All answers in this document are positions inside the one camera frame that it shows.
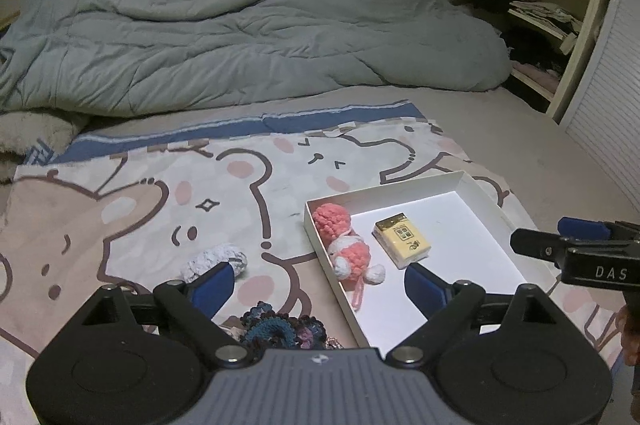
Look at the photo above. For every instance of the bear printed blanket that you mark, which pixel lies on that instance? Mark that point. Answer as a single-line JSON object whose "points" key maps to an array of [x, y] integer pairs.
{"points": [[150, 215]]}

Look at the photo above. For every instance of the small yellow box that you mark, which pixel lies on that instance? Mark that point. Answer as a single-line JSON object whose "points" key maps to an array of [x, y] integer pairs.
{"points": [[402, 241]]}

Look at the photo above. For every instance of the beige folded clothes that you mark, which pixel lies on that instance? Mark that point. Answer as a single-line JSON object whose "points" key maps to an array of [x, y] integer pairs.
{"points": [[545, 17]]}

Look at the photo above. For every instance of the dark crochet scrunchie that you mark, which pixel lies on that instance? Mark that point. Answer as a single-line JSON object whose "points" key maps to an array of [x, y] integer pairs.
{"points": [[280, 327]]}

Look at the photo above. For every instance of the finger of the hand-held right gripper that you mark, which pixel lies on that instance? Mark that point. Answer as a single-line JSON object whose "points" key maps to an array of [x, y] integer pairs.
{"points": [[537, 245], [582, 227]]}

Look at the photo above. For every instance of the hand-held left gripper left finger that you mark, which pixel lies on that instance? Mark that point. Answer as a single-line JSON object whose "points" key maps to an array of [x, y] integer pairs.
{"points": [[216, 286]]}

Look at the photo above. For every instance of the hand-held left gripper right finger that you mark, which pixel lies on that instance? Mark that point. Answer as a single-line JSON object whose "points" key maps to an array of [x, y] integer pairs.
{"points": [[422, 291]]}

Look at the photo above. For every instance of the cream wall shelf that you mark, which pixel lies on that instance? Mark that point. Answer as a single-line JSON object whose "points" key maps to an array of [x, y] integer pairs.
{"points": [[590, 20]]}

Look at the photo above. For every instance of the white cardboard box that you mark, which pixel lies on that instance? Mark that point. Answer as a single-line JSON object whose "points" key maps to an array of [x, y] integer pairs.
{"points": [[450, 225]]}

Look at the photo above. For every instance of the white louvred door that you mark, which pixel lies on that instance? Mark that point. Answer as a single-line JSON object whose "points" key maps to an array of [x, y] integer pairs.
{"points": [[607, 80]]}

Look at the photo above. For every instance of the person's right hand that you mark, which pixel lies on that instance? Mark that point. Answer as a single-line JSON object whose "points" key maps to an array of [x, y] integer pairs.
{"points": [[631, 335]]}

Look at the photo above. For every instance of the beige fluffy blanket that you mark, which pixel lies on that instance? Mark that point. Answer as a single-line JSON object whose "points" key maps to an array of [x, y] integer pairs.
{"points": [[30, 132]]}

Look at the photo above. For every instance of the dark clothes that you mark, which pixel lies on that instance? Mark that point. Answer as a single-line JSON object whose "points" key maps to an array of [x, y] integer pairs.
{"points": [[530, 47]]}

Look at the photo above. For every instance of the white grey scrunchie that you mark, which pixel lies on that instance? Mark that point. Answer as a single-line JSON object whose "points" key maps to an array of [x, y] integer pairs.
{"points": [[210, 262]]}

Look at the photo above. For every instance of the pink folded clothes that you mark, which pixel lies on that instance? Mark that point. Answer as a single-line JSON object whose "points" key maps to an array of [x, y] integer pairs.
{"points": [[537, 77]]}

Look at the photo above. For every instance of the grey duvet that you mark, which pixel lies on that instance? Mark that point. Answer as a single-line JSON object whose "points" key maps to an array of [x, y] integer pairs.
{"points": [[225, 45]]}

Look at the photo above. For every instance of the pink crochet doll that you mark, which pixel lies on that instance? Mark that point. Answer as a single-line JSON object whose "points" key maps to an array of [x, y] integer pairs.
{"points": [[350, 250]]}

